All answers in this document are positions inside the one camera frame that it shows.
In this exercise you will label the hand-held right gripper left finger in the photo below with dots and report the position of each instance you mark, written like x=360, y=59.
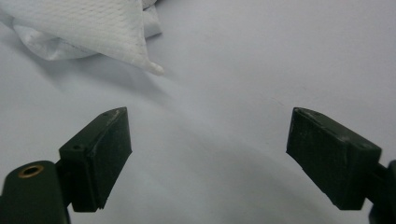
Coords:
x=93, y=168

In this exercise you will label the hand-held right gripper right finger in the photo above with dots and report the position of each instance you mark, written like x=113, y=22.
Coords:
x=330, y=165

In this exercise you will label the white mesh laundry bag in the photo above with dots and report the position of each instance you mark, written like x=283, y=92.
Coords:
x=81, y=28

